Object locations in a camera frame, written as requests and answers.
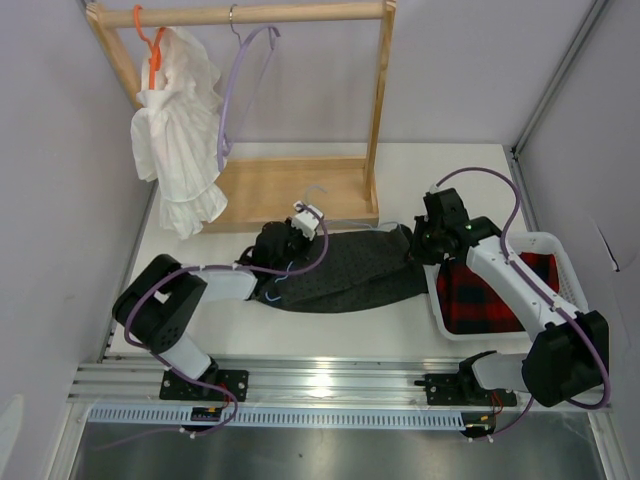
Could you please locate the aluminium mounting rail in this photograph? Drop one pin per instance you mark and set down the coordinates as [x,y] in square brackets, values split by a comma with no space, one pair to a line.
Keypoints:
[313,383]

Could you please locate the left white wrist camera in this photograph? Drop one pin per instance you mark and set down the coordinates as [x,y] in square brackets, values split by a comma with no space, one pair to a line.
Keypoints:
[308,220]

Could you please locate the white ruffled garment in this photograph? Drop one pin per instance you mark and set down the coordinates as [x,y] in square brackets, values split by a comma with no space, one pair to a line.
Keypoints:
[175,132]

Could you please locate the white plastic basket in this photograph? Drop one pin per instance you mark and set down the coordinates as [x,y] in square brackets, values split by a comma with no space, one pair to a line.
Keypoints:
[538,243]

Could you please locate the purple plastic hanger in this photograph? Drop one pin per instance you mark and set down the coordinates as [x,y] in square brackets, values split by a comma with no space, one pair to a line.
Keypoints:
[224,144]

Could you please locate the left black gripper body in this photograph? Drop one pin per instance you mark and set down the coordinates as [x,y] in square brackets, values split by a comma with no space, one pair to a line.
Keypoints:
[297,246]

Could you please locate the white slotted cable duct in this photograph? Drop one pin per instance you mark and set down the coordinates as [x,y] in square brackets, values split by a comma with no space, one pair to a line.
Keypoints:
[280,417]

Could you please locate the wooden clothes rack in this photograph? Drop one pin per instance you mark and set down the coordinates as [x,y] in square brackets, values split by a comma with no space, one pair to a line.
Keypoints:
[261,189]

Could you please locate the grey dotted skirt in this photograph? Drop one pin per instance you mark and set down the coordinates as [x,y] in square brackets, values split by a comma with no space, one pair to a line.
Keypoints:
[361,270]

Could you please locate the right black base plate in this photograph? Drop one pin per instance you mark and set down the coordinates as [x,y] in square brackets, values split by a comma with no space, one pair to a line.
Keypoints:
[461,390]

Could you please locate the red black plaid garment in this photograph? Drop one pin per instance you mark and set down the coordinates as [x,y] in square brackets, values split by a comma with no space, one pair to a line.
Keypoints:
[469,306]

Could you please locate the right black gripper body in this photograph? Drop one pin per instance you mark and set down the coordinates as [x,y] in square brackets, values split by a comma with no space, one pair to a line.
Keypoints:
[427,247]

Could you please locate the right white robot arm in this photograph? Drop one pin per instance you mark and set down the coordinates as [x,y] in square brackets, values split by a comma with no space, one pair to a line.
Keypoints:
[569,355]

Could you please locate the orange plastic hanger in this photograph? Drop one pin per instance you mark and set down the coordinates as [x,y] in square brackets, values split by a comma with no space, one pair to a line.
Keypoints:
[154,61]

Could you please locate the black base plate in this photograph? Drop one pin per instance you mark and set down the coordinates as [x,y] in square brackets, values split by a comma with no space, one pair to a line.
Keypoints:
[174,388]
[461,390]

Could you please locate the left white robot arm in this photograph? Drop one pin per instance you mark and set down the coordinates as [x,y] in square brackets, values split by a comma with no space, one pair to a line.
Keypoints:
[158,305]

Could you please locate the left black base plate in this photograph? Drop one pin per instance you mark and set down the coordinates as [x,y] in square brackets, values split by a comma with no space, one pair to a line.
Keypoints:
[174,388]

